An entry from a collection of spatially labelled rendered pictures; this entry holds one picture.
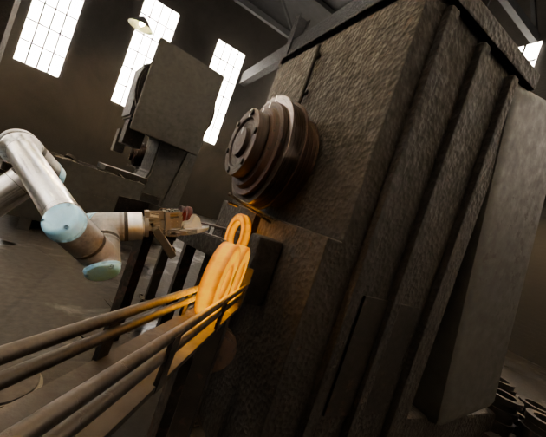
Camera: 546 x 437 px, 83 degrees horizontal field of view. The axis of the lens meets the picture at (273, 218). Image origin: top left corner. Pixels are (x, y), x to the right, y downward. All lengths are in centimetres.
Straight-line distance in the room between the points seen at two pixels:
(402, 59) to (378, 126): 21
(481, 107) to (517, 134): 25
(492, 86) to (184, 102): 314
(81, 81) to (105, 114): 103
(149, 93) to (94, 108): 753
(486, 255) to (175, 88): 336
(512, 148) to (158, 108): 324
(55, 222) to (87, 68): 1070
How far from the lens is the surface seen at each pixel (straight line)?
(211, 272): 57
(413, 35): 116
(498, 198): 155
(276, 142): 114
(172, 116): 386
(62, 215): 88
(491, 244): 158
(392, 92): 107
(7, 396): 62
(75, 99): 1134
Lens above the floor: 88
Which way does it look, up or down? 1 degrees down
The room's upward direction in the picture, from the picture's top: 19 degrees clockwise
